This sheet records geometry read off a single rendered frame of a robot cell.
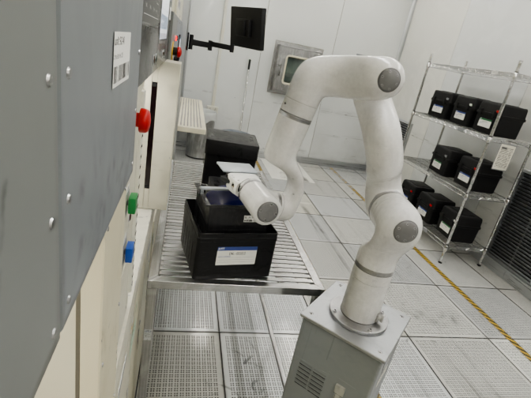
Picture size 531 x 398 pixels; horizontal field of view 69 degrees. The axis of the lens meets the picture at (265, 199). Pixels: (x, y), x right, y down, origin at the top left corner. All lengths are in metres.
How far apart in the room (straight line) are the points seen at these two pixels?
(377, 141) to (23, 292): 0.92
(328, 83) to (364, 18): 4.97
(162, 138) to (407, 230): 0.86
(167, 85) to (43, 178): 1.15
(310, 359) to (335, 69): 0.88
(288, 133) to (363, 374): 0.73
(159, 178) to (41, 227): 1.22
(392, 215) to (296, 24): 4.74
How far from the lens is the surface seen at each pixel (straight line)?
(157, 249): 1.45
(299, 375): 1.39
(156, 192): 1.47
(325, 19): 5.75
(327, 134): 5.95
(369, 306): 1.24
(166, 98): 1.37
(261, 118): 5.64
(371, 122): 1.05
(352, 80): 0.97
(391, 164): 1.07
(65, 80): 0.26
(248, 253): 1.30
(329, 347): 1.27
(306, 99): 0.99
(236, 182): 1.17
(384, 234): 1.07
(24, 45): 0.20
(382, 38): 6.06
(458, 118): 4.11
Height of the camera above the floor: 1.49
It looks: 21 degrees down
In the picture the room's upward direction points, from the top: 11 degrees clockwise
